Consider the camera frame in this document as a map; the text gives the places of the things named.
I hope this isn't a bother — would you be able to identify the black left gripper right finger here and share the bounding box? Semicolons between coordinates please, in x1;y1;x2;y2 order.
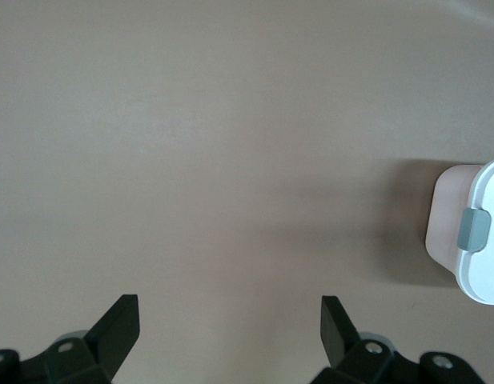
312;295;482;384

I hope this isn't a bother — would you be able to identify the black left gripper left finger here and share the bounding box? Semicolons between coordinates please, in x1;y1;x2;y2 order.
0;294;141;384

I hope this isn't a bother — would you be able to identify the white box lid with handle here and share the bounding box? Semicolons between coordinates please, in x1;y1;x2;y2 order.
456;156;494;307

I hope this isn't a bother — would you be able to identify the pink plastic storage box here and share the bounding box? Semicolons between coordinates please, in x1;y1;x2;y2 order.
424;163;484;278

